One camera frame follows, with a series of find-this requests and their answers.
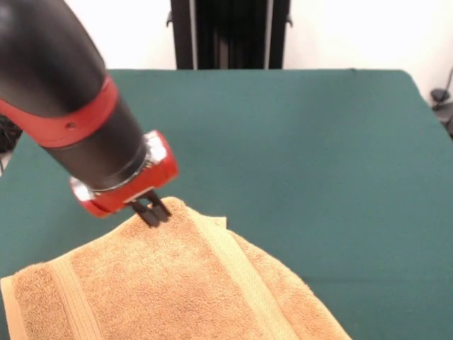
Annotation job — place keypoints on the dark green table cloth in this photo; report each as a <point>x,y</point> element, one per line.
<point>318,159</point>

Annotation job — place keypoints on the dark stand foot with knob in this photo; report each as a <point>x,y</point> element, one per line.
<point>439,95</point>
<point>8,136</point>

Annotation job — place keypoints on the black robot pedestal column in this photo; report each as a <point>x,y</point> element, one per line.
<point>230,35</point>

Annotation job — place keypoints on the tan terry towel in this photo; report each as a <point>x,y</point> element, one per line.
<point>159,283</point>

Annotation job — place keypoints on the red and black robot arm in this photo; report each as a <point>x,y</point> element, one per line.
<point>53,88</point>

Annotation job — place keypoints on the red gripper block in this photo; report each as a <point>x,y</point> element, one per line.
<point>141,191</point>

